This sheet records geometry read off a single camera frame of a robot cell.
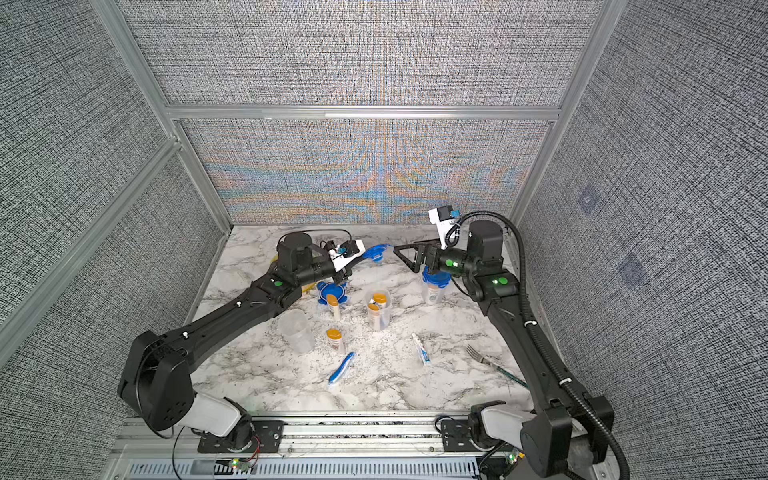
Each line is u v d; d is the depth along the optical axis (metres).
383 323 0.89
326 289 1.01
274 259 1.06
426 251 0.61
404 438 0.75
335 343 0.82
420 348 0.88
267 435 0.73
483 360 0.84
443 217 0.63
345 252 0.63
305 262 0.63
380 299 0.87
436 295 0.93
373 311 0.83
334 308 0.88
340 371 0.83
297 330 0.79
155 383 0.42
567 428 0.38
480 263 0.55
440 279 0.88
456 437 0.73
